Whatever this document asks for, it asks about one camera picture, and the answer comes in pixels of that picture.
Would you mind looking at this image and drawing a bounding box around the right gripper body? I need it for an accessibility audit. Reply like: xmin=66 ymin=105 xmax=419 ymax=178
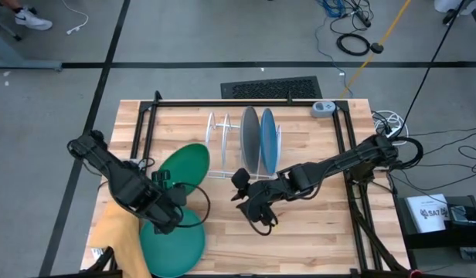
xmin=237 ymin=179 xmax=281 ymax=227

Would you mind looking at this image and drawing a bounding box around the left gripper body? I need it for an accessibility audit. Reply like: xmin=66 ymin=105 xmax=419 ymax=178
xmin=160 ymin=184 xmax=189 ymax=212

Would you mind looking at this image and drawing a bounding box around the green plate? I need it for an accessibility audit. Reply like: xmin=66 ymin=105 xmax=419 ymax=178
xmin=157 ymin=143 xmax=211 ymax=196
xmin=139 ymin=206 xmax=206 ymax=278

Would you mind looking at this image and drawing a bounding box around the grey plate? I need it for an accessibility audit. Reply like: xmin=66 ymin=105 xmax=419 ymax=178
xmin=240 ymin=106 xmax=262 ymax=177

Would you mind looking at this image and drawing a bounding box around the blue plate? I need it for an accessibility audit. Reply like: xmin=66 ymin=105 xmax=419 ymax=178
xmin=259 ymin=107 xmax=280 ymax=175

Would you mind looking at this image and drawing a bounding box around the yellow cloth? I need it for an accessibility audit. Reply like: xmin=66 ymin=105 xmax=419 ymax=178
xmin=87 ymin=200 xmax=153 ymax=278

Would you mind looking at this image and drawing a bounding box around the black floor vent grille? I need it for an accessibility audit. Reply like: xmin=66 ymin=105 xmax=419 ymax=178
xmin=220 ymin=76 xmax=323 ymax=100

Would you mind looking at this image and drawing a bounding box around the grey control box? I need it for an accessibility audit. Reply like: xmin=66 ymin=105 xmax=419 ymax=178
xmin=310 ymin=100 xmax=337 ymax=119

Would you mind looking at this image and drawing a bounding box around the white booklet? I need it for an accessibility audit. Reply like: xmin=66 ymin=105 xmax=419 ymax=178
xmin=406 ymin=193 xmax=451 ymax=234

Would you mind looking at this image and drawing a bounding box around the black storage box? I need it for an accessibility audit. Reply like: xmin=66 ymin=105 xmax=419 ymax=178
xmin=394 ymin=195 xmax=476 ymax=250

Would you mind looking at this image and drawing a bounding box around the yellow broom stick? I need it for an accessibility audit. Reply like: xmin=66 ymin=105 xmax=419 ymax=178
xmin=339 ymin=0 xmax=412 ymax=98

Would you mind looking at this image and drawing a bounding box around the person's white shoe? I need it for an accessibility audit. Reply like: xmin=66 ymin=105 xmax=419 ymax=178
xmin=433 ymin=0 xmax=476 ymax=16

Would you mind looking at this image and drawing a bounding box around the white wire dish rack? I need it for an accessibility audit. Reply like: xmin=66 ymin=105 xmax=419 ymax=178
xmin=204 ymin=110 xmax=284 ymax=181

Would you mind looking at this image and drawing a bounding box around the black aluminium table frame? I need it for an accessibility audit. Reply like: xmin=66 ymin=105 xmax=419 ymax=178
xmin=81 ymin=90 xmax=413 ymax=278

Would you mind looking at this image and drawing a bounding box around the coiled white cable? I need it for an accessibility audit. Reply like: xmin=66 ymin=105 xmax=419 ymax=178
xmin=372 ymin=110 xmax=410 ymax=147

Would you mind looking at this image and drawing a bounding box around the coiled black cable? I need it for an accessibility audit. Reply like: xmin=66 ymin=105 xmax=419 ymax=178
xmin=335 ymin=32 xmax=372 ymax=57

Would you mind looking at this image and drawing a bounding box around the white floor cable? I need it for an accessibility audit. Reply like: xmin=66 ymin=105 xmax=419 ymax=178
xmin=61 ymin=0 xmax=90 ymax=36

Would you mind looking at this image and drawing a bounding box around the blue cable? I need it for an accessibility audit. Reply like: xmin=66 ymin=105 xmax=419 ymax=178
xmin=314 ymin=0 xmax=355 ymax=97

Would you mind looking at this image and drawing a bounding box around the long black cable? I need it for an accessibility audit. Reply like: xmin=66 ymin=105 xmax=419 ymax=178
xmin=399 ymin=0 xmax=468 ymax=133

